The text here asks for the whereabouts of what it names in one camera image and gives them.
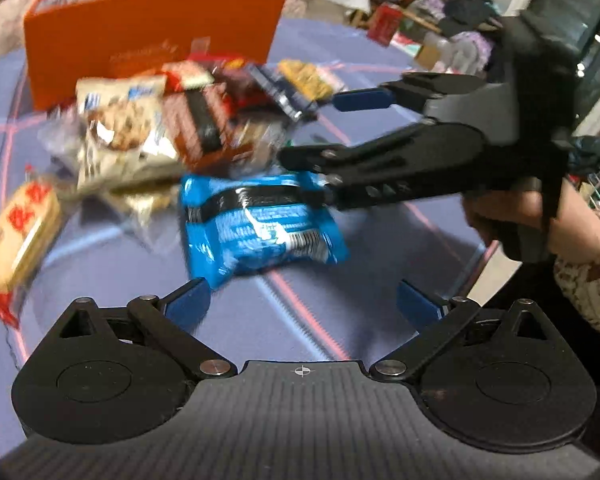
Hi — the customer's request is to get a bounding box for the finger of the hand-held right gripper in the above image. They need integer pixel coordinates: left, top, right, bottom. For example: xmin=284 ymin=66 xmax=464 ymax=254
xmin=278 ymin=121 xmax=482 ymax=182
xmin=331 ymin=72 xmax=489 ymax=114

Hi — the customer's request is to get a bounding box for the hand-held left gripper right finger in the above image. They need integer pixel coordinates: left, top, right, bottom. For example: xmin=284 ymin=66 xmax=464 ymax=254
xmin=369 ymin=279 xmax=557 ymax=383

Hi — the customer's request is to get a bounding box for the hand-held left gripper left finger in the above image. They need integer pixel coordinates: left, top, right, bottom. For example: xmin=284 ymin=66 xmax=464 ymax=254
xmin=54 ymin=276 xmax=239 ymax=382

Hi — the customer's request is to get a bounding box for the blue snack packet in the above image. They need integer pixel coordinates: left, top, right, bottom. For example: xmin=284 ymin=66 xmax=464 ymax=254
xmin=179 ymin=170 xmax=352 ymax=292

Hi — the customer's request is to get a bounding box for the orange box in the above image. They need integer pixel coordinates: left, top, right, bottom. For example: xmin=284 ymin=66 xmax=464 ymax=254
xmin=22 ymin=0 xmax=287 ymax=111

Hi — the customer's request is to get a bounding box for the person's right forearm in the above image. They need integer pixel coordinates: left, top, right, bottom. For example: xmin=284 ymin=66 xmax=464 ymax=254
xmin=547 ymin=194 xmax=600 ymax=357

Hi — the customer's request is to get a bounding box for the person's right hand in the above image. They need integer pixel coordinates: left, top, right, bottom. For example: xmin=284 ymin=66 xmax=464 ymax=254
xmin=462 ymin=190 xmax=547 ymax=242

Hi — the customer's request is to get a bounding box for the yellow cracker packet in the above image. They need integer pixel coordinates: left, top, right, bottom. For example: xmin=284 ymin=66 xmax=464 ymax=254
xmin=277 ymin=59 xmax=347 ymax=104

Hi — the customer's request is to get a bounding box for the red cardboard box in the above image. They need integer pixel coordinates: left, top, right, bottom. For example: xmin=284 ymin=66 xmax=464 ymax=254
xmin=366 ymin=2 xmax=404 ymax=49

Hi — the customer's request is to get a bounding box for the dark blue striped packet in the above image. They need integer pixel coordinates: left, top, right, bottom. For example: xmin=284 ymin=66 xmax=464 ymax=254
xmin=247 ymin=62 xmax=322 ymax=122

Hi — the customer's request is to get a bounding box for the golden clear snack packet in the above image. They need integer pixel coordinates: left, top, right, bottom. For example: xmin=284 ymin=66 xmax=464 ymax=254
xmin=99 ymin=184 xmax=182 ymax=242

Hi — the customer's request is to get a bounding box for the pile of dark clothes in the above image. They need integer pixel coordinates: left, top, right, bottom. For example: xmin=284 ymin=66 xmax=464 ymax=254
xmin=437 ymin=0 xmax=503 ymax=38

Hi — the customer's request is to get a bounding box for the dark red snack packet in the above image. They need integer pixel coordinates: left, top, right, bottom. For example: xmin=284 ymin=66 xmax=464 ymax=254
xmin=214 ymin=57 xmax=262 ymax=107

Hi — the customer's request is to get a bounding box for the brown red snack packet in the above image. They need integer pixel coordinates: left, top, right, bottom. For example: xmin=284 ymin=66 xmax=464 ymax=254
xmin=161 ymin=82 xmax=262 ymax=172

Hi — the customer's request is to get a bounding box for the red white snack packet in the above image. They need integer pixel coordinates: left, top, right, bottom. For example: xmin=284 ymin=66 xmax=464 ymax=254
xmin=161 ymin=60 xmax=217 ymax=94

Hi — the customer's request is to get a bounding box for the bread packet with red print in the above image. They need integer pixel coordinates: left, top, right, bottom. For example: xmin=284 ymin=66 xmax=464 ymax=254
xmin=0 ymin=179 xmax=65 ymax=330

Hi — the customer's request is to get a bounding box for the chocolate chip cookie packet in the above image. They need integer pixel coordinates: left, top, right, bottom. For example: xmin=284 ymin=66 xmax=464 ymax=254
xmin=74 ymin=75 xmax=182 ymax=192

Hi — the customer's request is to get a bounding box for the clear plastic packet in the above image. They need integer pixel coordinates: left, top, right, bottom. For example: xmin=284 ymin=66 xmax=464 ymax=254
xmin=36 ymin=104 xmax=90 ymax=172

